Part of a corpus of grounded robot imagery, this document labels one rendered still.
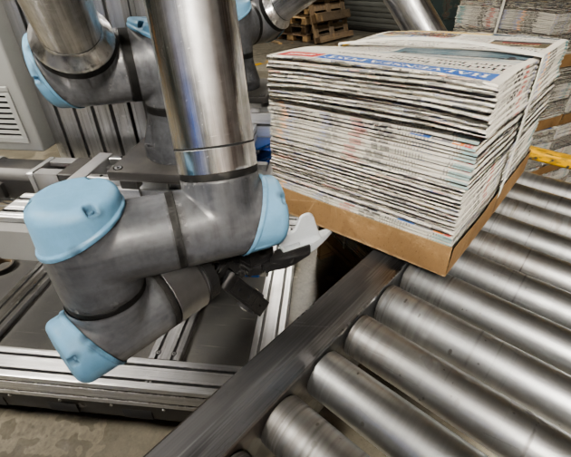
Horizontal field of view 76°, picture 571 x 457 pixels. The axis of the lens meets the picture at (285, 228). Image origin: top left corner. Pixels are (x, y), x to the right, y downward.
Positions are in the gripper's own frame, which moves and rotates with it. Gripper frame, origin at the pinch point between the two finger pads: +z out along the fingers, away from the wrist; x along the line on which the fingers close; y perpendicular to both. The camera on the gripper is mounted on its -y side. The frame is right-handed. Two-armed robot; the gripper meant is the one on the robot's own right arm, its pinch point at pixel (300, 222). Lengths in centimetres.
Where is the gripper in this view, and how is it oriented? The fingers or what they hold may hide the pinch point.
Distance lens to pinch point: 58.0
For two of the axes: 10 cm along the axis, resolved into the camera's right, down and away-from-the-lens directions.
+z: 6.7, -4.3, 6.1
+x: -7.4, -3.1, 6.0
